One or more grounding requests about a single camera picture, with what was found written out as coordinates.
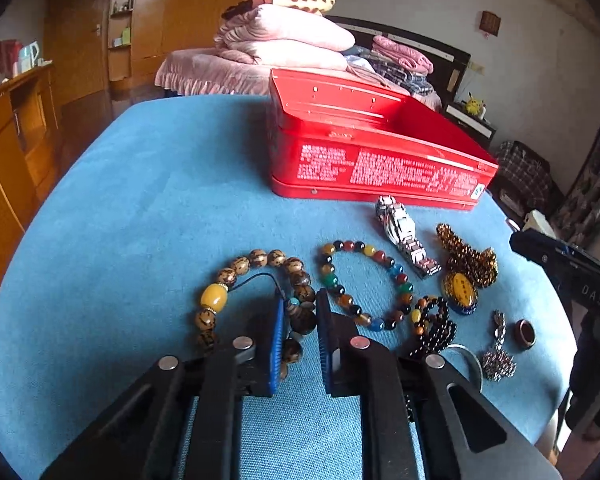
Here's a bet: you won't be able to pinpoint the brown wooden bead bracelet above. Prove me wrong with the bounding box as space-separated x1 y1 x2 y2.
194 248 319 380

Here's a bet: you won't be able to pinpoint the black bead bracelet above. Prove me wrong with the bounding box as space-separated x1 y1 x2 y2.
404 294 458 424

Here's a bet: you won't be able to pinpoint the multicolour agate bead bracelet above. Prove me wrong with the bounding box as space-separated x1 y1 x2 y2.
319 238 415 333

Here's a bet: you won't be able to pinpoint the brown ring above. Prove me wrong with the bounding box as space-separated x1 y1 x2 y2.
512 318 538 350

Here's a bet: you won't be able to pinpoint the silver bangle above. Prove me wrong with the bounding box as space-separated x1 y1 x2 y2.
441 344 484 393

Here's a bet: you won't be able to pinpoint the amber bead necklace with pendant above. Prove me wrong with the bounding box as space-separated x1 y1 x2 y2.
435 222 500 317

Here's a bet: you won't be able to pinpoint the blue table cloth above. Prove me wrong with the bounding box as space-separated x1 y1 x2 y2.
0 96 576 479

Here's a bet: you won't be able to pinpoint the silver metal wristwatch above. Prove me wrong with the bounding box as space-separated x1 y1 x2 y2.
375 195 442 278

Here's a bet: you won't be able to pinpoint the red metal tin box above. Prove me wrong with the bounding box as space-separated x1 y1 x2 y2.
268 68 498 210

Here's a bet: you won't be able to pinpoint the plaid bag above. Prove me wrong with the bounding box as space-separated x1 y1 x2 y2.
488 141 565 220

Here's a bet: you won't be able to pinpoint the bed with pink cover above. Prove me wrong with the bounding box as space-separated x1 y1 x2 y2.
153 46 444 111

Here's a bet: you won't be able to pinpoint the dark nightstand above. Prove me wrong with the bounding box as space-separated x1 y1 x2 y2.
443 102 496 148

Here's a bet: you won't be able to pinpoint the yellow pikachu plush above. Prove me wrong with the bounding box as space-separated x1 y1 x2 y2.
464 92 486 120

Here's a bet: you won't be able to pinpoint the stack of pink quilts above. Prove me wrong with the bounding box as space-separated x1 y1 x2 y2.
213 4 355 70

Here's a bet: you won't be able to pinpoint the wooden sideboard cabinet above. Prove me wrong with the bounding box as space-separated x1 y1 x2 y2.
0 64 61 287

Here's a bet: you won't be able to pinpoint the folded plaid clothes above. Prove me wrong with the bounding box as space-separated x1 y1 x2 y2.
344 47 434 96

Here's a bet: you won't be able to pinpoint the folded pink clothes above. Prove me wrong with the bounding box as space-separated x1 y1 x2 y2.
372 35 434 76

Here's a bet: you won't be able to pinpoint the dark wooden headboard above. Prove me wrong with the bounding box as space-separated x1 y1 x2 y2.
327 15 470 104

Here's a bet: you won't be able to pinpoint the spotted rolled blanket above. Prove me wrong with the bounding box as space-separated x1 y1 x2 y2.
221 0 336 20

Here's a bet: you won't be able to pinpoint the wooden wardrobe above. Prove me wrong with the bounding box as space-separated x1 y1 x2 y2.
44 0 239 118

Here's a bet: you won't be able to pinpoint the white electric kettle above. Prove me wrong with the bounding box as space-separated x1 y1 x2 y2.
18 41 41 73

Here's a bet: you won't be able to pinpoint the red box on sideboard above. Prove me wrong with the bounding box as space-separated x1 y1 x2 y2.
0 39 22 84

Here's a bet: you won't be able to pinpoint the silver chain with charm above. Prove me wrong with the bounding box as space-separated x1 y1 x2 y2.
481 309 518 383

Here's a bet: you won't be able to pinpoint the brown wall ornament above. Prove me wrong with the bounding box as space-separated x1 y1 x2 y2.
478 11 502 37

